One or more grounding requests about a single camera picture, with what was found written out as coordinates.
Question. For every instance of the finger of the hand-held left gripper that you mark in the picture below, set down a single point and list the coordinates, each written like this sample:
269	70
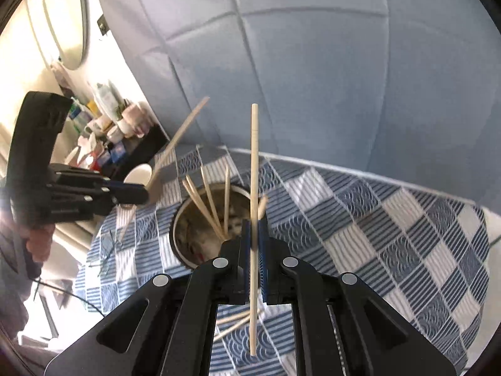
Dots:
86	205
98	183

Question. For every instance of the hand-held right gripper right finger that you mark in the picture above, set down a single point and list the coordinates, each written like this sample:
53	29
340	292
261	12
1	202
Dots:
265	266

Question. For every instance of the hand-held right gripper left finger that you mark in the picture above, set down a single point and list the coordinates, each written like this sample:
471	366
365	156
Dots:
246	266

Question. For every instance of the slim wooden chopstick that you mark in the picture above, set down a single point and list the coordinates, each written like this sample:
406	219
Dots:
200	196
235	327
180	137
254	164
203	211
209	194
233	317
261	207

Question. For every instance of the dark grey metal tumbler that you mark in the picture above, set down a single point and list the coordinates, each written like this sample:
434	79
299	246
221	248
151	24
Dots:
191	239

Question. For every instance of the person's left forearm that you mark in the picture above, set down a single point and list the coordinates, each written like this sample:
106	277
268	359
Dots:
15	293

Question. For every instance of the person's left hand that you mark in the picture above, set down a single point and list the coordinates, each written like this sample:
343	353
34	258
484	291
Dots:
39	243

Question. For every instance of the beige ceramic cup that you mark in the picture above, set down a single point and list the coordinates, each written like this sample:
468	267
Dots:
137	174

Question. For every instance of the row of cosmetic bottles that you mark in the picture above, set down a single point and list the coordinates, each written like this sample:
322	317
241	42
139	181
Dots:
98	125

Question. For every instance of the small pink jar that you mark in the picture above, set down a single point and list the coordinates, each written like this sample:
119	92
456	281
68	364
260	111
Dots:
135	119

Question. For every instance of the blue white patterned tablecloth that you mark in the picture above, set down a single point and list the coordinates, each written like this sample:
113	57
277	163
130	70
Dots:
352	223

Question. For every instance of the oval white mirror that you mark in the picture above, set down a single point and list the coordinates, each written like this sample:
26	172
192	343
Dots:
66	15

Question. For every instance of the blue padded headboard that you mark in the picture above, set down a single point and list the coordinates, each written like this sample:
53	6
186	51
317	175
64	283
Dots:
313	66

